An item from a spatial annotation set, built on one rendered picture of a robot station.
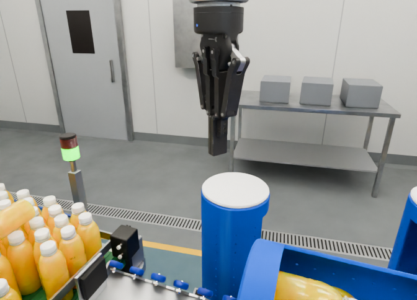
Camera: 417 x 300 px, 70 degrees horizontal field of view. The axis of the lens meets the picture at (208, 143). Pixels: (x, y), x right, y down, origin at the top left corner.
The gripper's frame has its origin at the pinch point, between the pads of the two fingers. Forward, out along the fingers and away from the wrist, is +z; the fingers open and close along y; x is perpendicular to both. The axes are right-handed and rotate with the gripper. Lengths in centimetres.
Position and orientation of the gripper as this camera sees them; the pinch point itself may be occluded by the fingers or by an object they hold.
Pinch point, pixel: (217, 134)
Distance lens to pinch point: 51.8
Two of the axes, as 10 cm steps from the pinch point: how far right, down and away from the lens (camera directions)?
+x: -8.5, 2.0, -4.9
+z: 0.1, 9.3, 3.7
